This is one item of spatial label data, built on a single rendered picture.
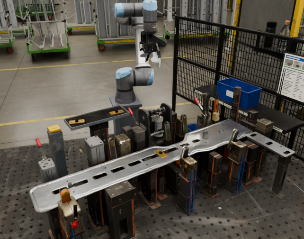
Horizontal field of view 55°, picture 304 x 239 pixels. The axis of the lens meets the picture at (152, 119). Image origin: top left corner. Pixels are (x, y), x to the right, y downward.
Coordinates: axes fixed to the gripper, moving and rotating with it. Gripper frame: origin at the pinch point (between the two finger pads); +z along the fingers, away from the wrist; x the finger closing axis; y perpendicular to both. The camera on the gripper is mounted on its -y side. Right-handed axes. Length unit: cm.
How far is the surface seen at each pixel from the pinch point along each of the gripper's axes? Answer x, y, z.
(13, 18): -929, -65, 84
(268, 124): 42, -61, 38
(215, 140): 31, -26, 44
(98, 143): 12, 43, 33
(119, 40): -582, -267, 116
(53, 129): -6, 61, 28
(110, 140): 11, 36, 34
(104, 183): 32, 49, 44
